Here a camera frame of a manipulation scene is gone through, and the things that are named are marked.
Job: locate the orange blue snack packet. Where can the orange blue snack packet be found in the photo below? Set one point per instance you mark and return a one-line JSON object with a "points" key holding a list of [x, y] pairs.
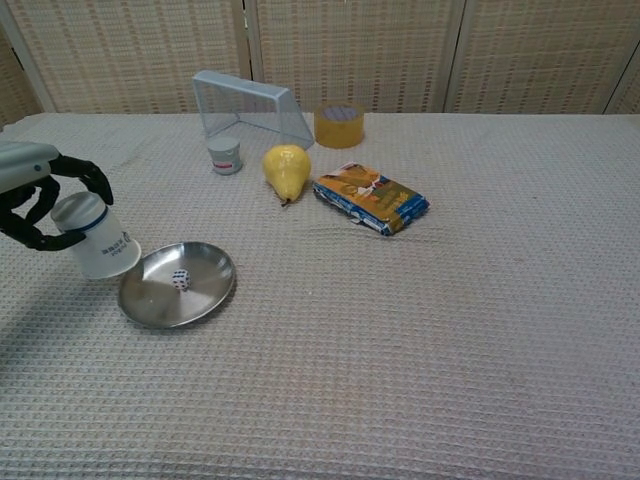
{"points": [[372, 197]]}

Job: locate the yellowish packing tape roll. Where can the yellowish packing tape roll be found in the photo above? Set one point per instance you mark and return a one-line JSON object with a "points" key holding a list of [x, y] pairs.
{"points": [[339, 131]]}

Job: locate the white paper cup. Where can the white paper cup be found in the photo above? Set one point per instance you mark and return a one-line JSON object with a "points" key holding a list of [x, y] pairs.
{"points": [[102, 250]]}

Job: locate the yellow pear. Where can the yellow pear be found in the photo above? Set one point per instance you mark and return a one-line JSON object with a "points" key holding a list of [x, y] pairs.
{"points": [[286, 170]]}

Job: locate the white metal mesh stand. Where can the white metal mesh stand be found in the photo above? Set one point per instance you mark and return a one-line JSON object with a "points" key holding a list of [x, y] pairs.
{"points": [[250, 90]]}

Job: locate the small white die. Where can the small white die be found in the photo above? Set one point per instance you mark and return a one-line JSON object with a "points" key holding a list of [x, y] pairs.
{"points": [[181, 280]]}

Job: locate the beige waffle tablecloth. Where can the beige waffle tablecloth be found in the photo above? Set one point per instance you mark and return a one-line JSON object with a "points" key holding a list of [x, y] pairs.
{"points": [[400, 325]]}

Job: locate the silver metal plate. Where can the silver metal plate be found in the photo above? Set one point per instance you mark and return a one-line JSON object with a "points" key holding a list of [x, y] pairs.
{"points": [[200, 285]]}

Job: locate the woven bamboo folding screen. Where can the woven bamboo folding screen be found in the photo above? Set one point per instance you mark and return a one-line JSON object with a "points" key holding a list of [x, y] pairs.
{"points": [[400, 50]]}

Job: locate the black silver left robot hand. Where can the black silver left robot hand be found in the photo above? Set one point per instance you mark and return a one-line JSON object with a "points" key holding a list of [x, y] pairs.
{"points": [[20, 160]]}

